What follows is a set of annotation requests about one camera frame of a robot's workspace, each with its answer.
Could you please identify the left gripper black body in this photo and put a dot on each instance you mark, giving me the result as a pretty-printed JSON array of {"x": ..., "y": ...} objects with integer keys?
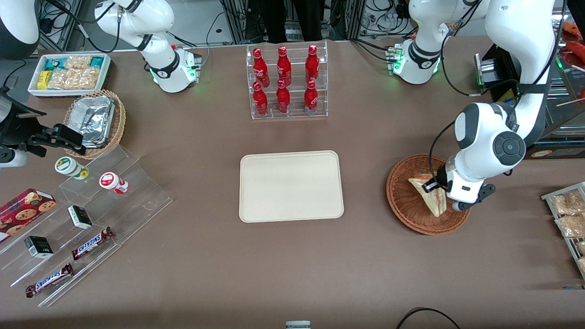
[{"x": 441, "y": 177}]

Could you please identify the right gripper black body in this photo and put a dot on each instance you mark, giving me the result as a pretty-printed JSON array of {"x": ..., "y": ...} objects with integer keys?
[{"x": 13, "y": 131}]

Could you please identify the triangle sandwich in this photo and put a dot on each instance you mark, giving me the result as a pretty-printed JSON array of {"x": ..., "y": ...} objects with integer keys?
[{"x": 429, "y": 201}]

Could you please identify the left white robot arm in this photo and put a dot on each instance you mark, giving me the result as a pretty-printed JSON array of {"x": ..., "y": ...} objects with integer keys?
[{"x": 484, "y": 132}]

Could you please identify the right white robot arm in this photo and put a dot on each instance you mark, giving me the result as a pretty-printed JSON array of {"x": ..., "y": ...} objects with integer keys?
[{"x": 160, "y": 18}]

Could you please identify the brown wicker basket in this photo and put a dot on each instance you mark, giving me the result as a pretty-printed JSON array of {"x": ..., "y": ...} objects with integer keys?
[{"x": 411, "y": 210}]

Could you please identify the light wicker basket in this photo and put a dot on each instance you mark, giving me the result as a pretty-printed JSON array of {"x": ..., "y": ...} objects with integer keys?
[{"x": 119, "y": 123}]

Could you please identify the cream rectangular plastic tray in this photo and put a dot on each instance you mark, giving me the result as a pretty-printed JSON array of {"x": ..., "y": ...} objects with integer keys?
[{"x": 292, "y": 187}]

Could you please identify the green lidded yogurt cup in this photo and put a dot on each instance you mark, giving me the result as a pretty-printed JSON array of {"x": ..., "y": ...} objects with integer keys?
[{"x": 69, "y": 166}]

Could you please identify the silver foil container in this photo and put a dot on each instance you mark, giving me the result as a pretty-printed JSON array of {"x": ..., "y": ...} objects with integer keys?
[{"x": 93, "y": 121}]

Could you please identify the white snack bin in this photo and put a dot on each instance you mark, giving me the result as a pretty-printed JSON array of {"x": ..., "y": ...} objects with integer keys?
[{"x": 34, "y": 89}]

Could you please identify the yellow snack pack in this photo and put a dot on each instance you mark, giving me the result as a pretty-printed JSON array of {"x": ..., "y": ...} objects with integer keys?
[{"x": 44, "y": 80}]

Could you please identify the large rice cracker bag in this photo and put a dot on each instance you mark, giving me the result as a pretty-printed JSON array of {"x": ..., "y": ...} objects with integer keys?
[{"x": 73, "y": 78}]

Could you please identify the red lidded yogurt cup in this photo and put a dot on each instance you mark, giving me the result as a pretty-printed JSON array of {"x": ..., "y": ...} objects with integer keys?
[{"x": 112, "y": 182}]

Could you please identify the red tartan cookie box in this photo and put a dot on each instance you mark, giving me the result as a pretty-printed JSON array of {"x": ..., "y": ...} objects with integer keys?
[{"x": 25, "y": 210}]

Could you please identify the teal snack pack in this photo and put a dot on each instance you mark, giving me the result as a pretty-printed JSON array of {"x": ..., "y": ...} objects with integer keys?
[
  {"x": 53, "y": 64},
  {"x": 97, "y": 62}
]

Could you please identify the small rice cracker bag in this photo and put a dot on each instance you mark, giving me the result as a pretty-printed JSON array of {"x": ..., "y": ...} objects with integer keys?
[{"x": 77, "y": 62}]

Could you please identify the small black carton box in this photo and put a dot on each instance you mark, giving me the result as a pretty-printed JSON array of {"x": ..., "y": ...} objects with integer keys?
[
  {"x": 39, "y": 247},
  {"x": 80, "y": 217}
]

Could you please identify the clear acrylic stepped display stand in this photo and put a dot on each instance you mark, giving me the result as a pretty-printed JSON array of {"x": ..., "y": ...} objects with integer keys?
[{"x": 137, "y": 201}]

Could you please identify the Snickers chocolate bar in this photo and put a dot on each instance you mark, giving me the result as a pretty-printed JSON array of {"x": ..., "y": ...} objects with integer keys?
[
  {"x": 49, "y": 279},
  {"x": 91, "y": 243}
]

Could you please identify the black control box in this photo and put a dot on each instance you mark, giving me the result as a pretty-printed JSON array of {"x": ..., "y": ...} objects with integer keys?
[{"x": 500, "y": 68}]

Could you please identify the black framed display case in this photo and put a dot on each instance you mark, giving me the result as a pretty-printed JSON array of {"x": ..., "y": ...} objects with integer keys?
[{"x": 564, "y": 137}]

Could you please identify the clear bag of crackers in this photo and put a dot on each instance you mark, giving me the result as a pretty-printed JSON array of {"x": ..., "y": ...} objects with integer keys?
[
  {"x": 569, "y": 203},
  {"x": 571, "y": 226},
  {"x": 582, "y": 265},
  {"x": 581, "y": 247}
]

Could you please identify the red cola bottle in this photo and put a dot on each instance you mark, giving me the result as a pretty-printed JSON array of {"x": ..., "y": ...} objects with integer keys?
[
  {"x": 284, "y": 66},
  {"x": 312, "y": 64},
  {"x": 260, "y": 66},
  {"x": 283, "y": 98},
  {"x": 311, "y": 98},
  {"x": 260, "y": 100}
]

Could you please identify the clear acrylic bottle rack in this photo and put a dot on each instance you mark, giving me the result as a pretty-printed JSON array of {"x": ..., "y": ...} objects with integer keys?
[{"x": 295, "y": 112}]

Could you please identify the small grey device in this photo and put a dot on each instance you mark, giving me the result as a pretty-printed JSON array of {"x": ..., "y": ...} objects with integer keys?
[{"x": 298, "y": 325}]

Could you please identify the person in black trousers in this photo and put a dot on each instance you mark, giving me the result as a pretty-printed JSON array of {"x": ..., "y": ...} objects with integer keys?
[{"x": 274, "y": 18}]

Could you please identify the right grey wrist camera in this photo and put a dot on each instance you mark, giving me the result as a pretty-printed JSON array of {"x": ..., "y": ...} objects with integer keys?
[{"x": 13, "y": 158}]

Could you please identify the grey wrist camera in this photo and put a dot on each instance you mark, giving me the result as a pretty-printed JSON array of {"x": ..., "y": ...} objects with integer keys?
[
  {"x": 13, "y": 158},
  {"x": 485, "y": 193}
]

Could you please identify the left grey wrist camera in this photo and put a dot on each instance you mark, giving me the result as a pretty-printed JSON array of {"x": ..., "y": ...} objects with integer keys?
[{"x": 485, "y": 193}]

